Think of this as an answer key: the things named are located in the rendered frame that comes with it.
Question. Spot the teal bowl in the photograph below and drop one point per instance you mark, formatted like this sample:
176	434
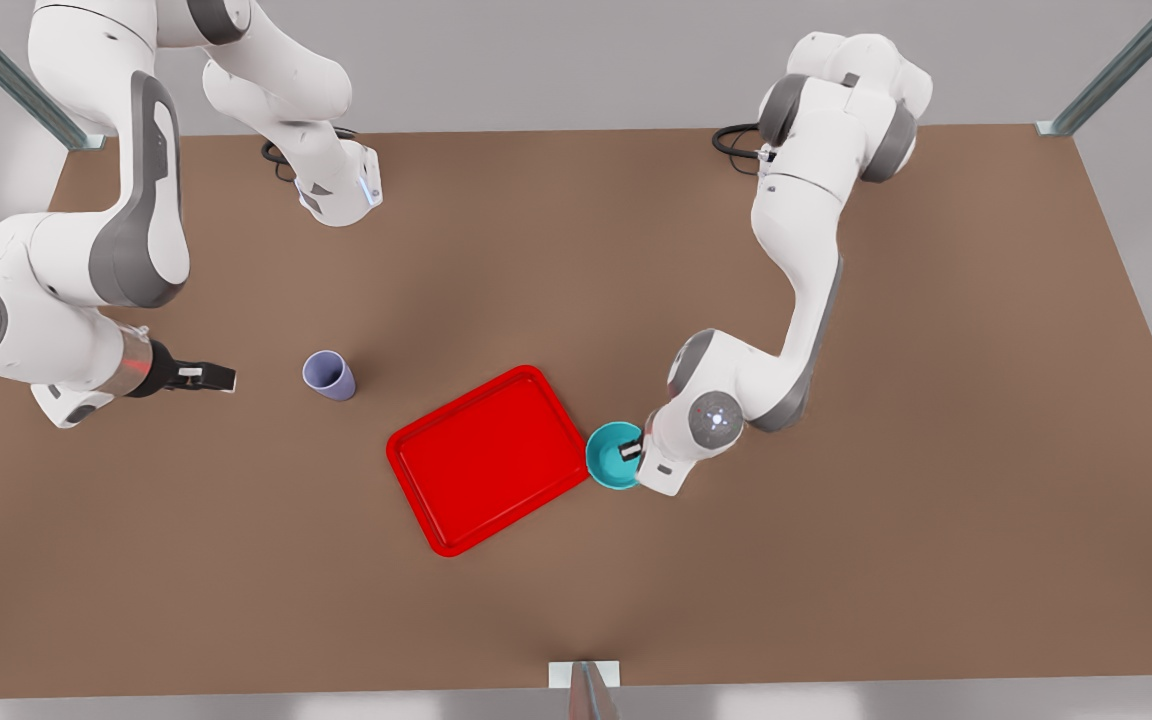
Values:
608	462

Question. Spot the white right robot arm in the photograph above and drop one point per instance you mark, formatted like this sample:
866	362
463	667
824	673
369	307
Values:
136	230

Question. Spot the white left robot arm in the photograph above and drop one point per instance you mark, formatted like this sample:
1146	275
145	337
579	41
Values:
806	260

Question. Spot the lavender cup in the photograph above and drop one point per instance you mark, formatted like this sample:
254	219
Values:
329	375

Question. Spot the red rectangular tray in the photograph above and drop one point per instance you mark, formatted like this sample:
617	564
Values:
486	460

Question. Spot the silver frame post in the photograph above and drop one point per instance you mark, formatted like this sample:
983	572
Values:
11	75
588	690
1116	70

